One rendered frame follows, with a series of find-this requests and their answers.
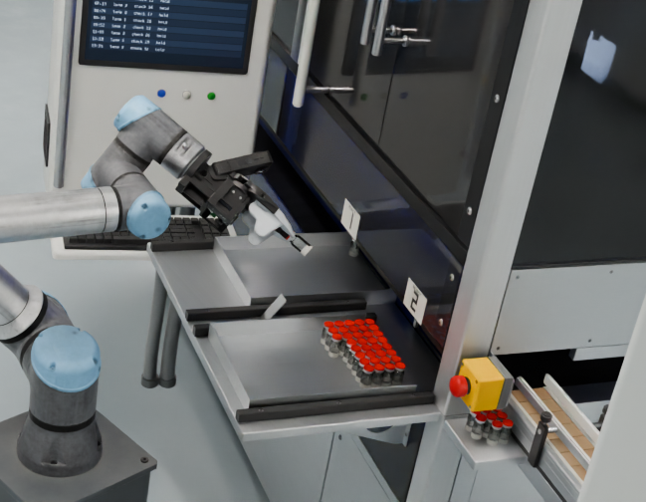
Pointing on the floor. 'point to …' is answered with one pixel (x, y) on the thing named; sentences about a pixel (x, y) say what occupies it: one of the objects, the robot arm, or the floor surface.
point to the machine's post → (497, 228)
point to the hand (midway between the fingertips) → (288, 230)
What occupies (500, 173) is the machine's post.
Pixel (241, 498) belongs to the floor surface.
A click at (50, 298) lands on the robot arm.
